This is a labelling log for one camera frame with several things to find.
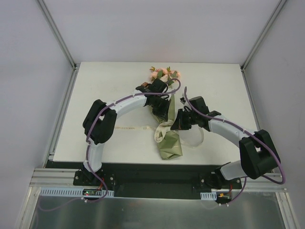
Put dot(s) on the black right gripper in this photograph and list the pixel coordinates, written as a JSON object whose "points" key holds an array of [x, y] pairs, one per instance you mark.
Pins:
{"points": [[182, 119]]}

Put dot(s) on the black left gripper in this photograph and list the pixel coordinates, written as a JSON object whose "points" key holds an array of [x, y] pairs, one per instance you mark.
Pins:
{"points": [[161, 109]]}

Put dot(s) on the green and orange wrapping paper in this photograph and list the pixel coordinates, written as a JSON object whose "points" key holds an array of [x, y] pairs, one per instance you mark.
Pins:
{"points": [[168, 141]]}

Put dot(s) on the pink rose flower branch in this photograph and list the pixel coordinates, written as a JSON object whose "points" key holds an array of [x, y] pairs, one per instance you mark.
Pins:
{"points": [[167, 75]]}

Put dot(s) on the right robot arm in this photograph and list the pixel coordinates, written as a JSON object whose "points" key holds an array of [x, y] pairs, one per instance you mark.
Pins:
{"points": [[258, 154]]}

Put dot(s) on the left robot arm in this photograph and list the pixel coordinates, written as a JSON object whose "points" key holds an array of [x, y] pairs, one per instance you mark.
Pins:
{"points": [[100, 121]]}

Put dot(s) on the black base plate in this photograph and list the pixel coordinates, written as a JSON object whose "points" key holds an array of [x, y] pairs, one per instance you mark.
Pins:
{"points": [[163, 181]]}

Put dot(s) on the right white cable duct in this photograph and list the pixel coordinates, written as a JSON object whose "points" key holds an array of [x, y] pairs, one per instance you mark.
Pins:
{"points": [[215, 195]]}

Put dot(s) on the white cable duct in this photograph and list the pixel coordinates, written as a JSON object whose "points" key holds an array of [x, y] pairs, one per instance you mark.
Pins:
{"points": [[75, 192], [215, 195]]}

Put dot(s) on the left aluminium frame post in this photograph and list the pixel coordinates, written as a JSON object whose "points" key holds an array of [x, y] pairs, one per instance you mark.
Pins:
{"points": [[56, 33]]}

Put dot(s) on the aluminium frame post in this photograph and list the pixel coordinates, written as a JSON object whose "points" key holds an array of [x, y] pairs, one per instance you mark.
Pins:
{"points": [[263, 34], [56, 33]]}

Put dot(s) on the aluminium front rail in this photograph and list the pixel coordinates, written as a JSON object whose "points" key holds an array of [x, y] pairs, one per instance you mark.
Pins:
{"points": [[53, 177]]}

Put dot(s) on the left white cable duct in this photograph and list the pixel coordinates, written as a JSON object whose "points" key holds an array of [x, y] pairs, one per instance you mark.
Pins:
{"points": [[75, 192]]}

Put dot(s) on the right aluminium frame post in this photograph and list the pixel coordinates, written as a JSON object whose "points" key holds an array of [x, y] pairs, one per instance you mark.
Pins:
{"points": [[263, 34]]}

